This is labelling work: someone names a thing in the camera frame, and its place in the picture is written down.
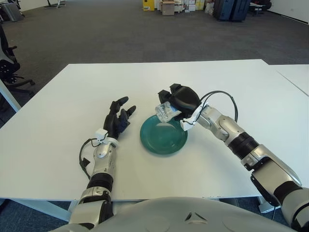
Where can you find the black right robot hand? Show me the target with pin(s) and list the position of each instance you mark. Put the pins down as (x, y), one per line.
(186, 96)

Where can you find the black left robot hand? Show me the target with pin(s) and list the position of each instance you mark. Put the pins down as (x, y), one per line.
(112, 123)

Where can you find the clear plastic water bottle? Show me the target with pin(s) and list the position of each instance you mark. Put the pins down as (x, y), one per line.
(164, 112)

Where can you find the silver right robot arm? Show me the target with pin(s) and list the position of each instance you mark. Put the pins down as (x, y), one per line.
(241, 140)

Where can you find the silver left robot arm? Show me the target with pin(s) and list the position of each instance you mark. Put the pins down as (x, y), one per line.
(103, 164)

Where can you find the green round plate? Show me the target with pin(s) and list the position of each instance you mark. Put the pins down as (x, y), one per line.
(159, 142)

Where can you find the white plastic bag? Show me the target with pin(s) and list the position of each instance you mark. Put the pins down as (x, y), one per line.
(209, 9)

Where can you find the stack of white boxes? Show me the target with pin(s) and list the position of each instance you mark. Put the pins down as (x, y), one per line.
(190, 5)

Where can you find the dark blue large suitcase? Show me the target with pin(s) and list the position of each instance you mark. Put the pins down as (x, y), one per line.
(241, 10)
(223, 9)

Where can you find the yellow box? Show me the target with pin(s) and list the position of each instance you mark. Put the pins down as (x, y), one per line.
(148, 5)

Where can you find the white neighbouring table leg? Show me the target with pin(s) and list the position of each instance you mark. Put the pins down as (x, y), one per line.
(8, 94)

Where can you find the grey robot torso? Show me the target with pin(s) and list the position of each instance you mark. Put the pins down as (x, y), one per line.
(181, 215)

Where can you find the black office chair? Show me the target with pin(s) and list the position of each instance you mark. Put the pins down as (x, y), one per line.
(7, 67)

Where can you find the white desk legs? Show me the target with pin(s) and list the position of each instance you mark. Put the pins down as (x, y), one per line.
(58, 3)

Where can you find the grey case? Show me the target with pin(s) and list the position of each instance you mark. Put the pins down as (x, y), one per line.
(12, 12)

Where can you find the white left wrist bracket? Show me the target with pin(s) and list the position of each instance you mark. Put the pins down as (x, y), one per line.
(101, 134)

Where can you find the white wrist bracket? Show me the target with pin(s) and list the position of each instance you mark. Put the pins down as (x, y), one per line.
(187, 124)
(101, 134)

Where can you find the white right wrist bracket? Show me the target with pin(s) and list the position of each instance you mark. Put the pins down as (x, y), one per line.
(187, 124)

